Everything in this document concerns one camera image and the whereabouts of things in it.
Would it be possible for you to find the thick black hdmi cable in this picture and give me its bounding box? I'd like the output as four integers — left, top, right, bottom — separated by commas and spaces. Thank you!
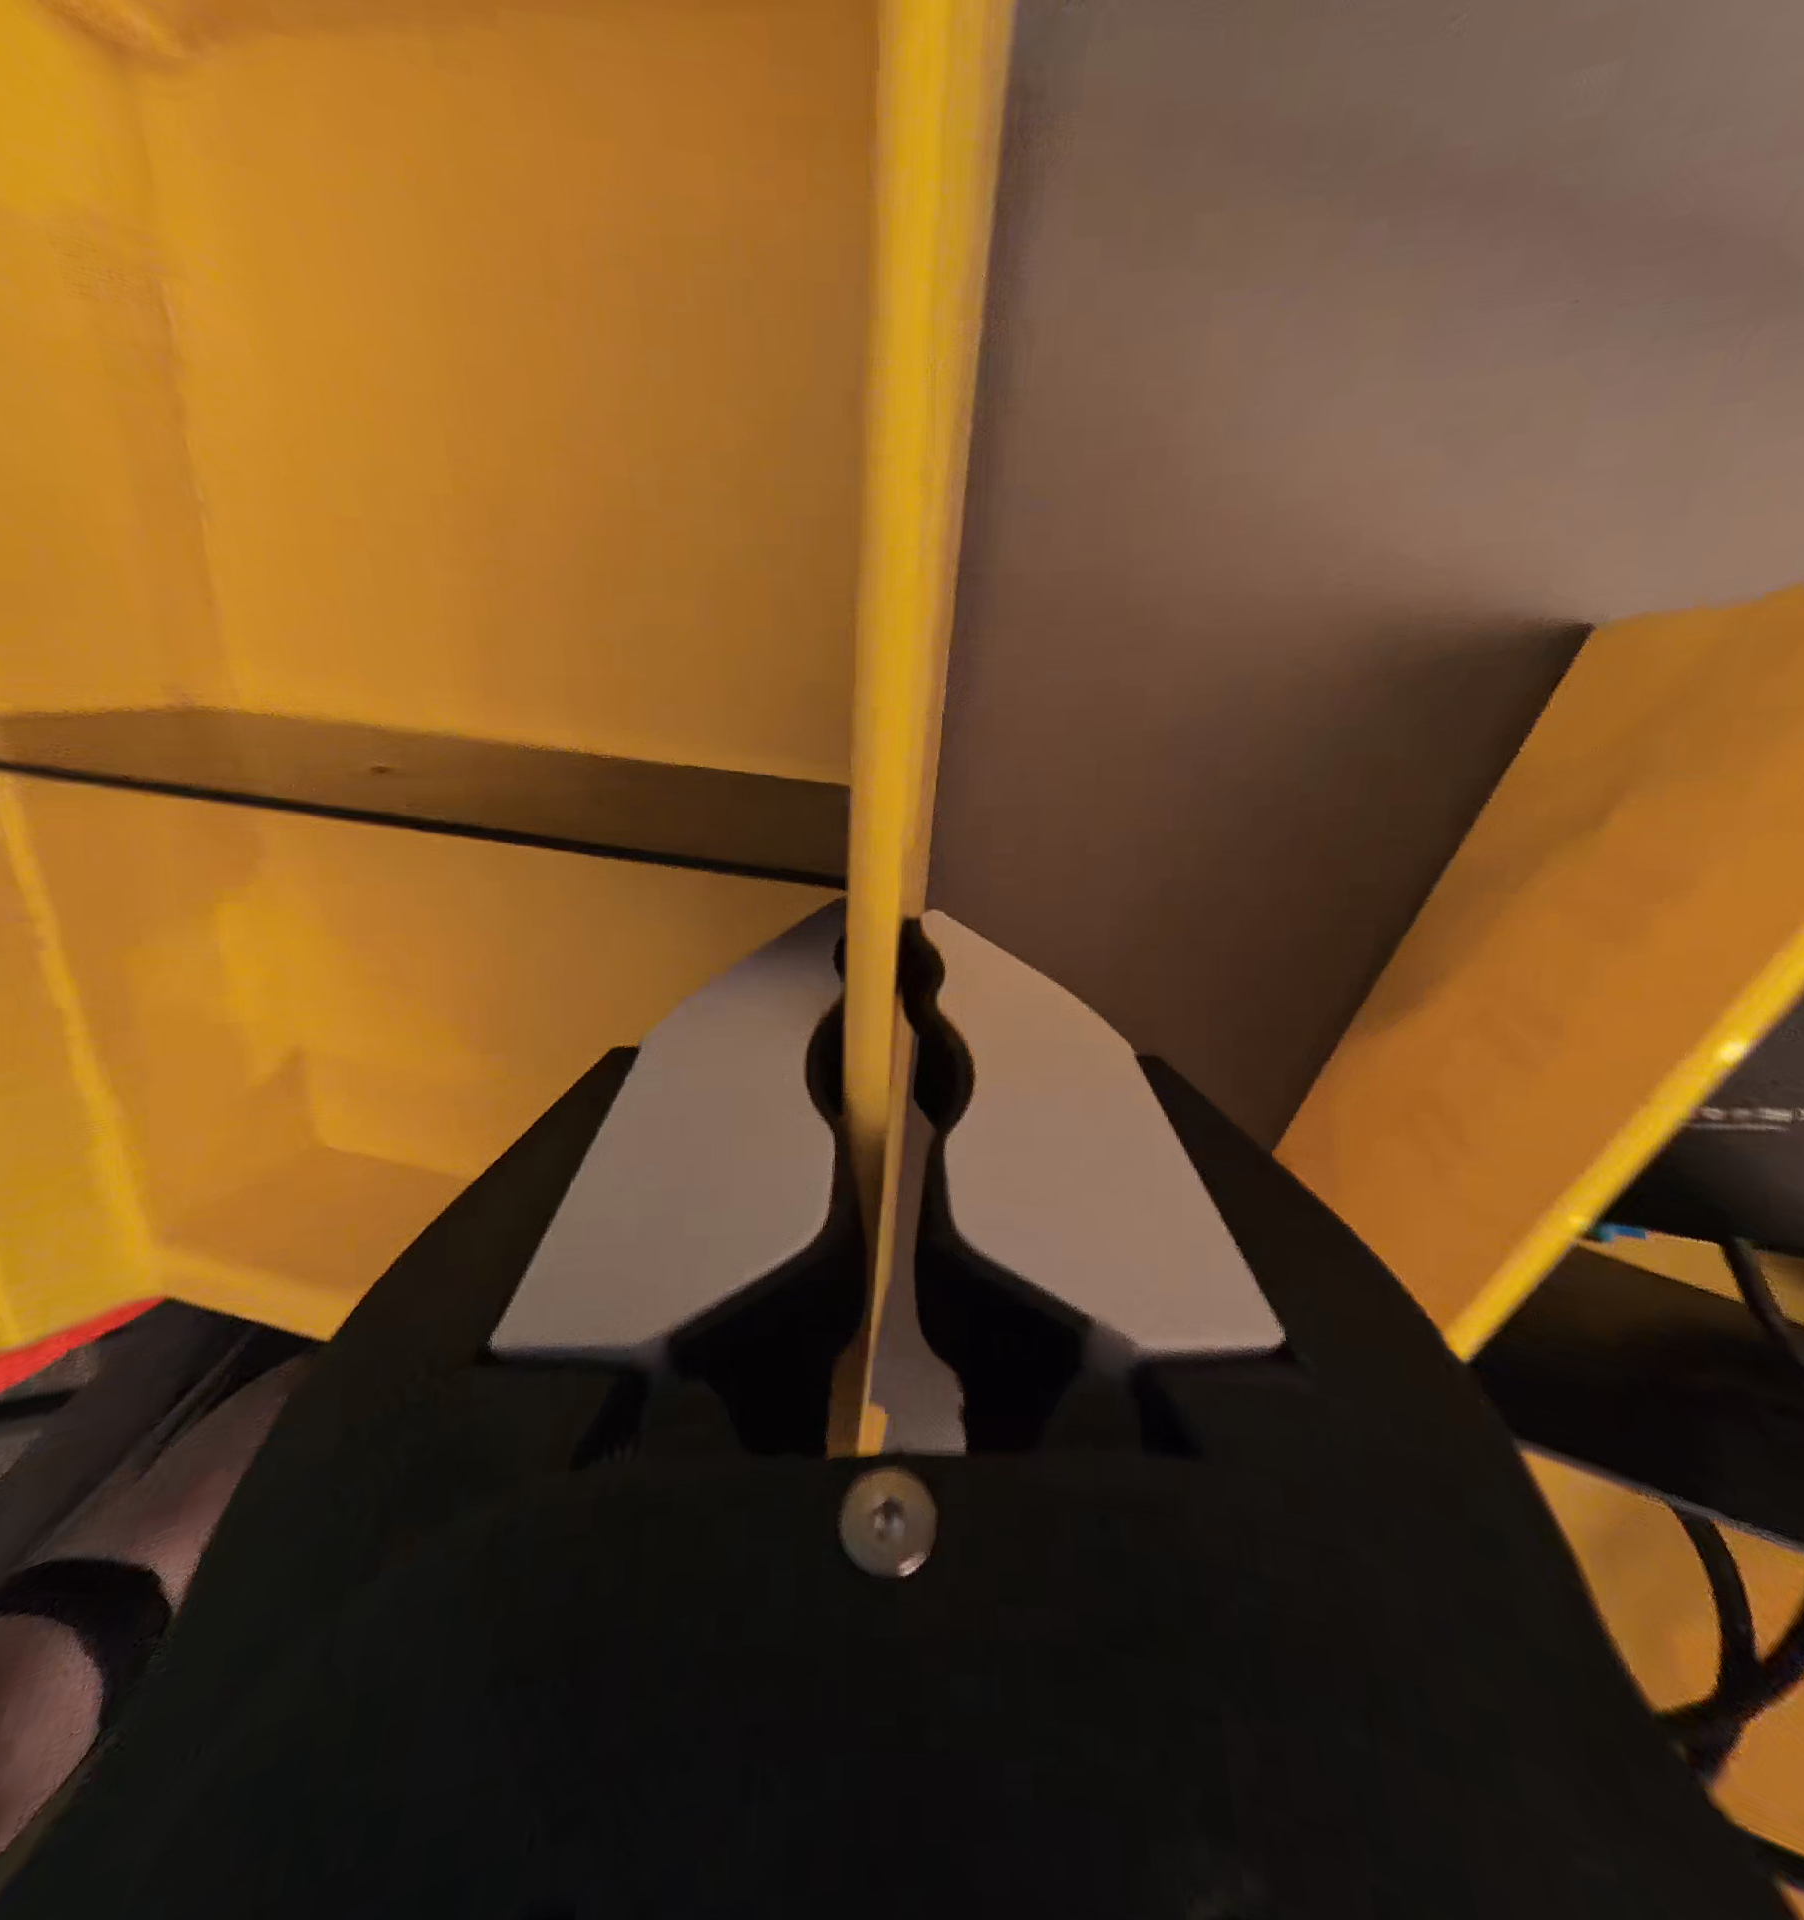
1649, 1501, 1804, 1778

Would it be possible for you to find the yellow plastic bin with cables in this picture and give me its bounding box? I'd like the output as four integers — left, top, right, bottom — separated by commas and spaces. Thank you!
1274, 582, 1804, 1895

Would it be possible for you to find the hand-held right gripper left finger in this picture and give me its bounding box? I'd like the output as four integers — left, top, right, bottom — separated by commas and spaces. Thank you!
488, 898, 867, 1457

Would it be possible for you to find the red object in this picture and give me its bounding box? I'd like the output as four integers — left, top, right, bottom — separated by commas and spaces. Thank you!
0, 1296, 167, 1416

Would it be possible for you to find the black square adapter box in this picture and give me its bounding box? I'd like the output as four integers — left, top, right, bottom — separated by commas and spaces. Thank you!
1604, 979, 1804, 1252

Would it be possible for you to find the black bin divider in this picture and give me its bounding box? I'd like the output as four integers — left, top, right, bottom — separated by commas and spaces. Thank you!
0, 705, 852, 890

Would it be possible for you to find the grey bin divider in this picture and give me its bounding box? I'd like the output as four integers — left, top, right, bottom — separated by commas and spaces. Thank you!
1472, 1244, 1804, 1580

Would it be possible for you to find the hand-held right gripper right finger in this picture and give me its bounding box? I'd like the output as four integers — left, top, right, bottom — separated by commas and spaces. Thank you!
900, 909, 1286, 1457

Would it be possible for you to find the person's left forearm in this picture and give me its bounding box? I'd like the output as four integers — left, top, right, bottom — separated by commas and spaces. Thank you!
0, 1358, 313, 1910

